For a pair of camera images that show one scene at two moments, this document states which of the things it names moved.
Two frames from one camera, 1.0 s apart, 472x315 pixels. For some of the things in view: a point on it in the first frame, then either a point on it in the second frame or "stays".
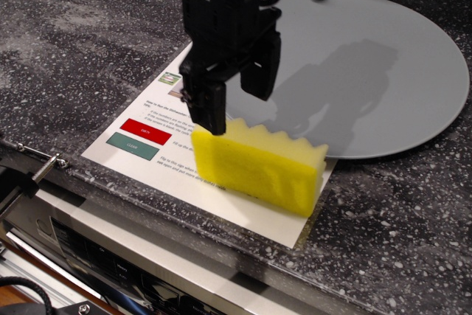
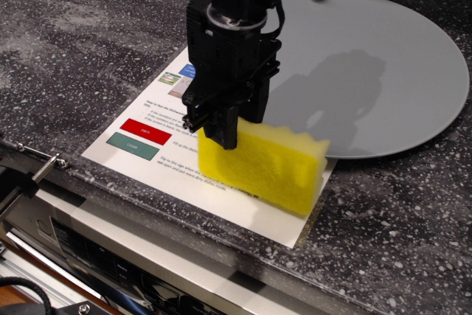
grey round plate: [366, 74] stays
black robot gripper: [225, 15] → [231, 51]
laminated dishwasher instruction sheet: [151, 144] stays
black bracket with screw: [84, 307] stays
